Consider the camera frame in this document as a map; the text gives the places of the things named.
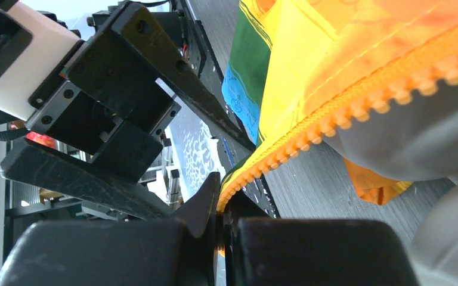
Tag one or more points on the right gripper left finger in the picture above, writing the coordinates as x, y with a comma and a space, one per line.
177, 250

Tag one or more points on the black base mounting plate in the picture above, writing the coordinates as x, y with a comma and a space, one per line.
199, 147

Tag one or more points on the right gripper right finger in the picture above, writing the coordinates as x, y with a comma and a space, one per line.
261, 250

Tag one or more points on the rainbow striped zip jacket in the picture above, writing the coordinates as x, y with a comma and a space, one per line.
375, 80

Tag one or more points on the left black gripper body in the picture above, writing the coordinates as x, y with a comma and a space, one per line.
107, 103

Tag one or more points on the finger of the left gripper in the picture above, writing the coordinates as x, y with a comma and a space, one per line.
173, 67
35, 164

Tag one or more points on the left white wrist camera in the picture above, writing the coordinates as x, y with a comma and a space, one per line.
31, 47

